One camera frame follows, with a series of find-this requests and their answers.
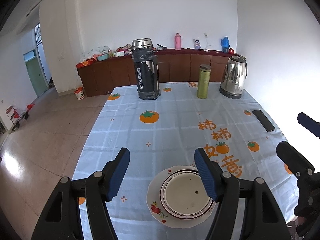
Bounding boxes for white enamel bowl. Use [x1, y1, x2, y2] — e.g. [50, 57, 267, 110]
[163, 172, 213, 216]

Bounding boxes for white plate red flowers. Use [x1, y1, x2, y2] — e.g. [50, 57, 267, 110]
[146, 166, 216, 229]

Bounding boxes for black smartphone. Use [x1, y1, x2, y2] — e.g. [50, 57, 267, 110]
[252, 110, 276, 132]

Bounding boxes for persimmon print tablecloth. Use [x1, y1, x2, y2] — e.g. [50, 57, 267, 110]
[73, 82, 298, 239]

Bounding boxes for stainless steel electric kettle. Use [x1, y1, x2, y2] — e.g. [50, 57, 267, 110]
[219, 55, 248, 99]

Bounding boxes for white red plastic bucket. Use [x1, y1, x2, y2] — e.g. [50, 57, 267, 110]
[74, 87, 85, 100]

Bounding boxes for dark wooden sideboard cabinet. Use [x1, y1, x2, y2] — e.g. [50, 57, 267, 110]
[77, 49, 233, 96]

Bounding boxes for red folding chair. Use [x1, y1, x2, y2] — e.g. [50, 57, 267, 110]
[5, 103, 35, 132]

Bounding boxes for green gold tumbler bottle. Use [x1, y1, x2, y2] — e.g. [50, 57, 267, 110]
[197, 64, 212, 99]

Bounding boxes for green door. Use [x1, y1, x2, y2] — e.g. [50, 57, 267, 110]
[23, 50, 48, 97]

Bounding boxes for blue thermos jug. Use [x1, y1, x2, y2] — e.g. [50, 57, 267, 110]
[221, 36, 230, 54]

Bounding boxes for teal basin on cabinet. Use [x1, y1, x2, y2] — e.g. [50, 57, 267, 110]
[97, 53, 109, 61]

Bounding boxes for dark large thermos flask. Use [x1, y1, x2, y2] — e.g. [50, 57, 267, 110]
[131, 38, 161, 100]

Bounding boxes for pink thermos bottle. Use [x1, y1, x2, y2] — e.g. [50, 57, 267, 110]
[174, 33, 182, 50]

